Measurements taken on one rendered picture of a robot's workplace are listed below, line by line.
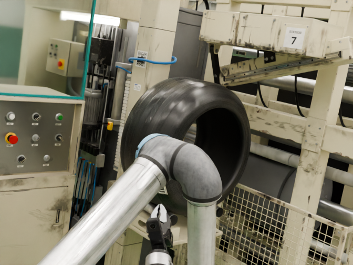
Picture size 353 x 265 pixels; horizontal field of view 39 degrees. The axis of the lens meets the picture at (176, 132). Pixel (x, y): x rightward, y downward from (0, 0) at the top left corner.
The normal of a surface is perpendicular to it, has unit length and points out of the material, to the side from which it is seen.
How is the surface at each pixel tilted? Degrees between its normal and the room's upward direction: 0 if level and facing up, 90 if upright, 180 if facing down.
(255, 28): 90
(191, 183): 95
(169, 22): 90
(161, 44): 90
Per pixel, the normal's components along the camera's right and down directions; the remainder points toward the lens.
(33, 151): 0.66, 0.23
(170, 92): -0.31, -0.78
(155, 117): -0.58, -0.43
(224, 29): -0.73, 0.00
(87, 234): 0.21, -0.50
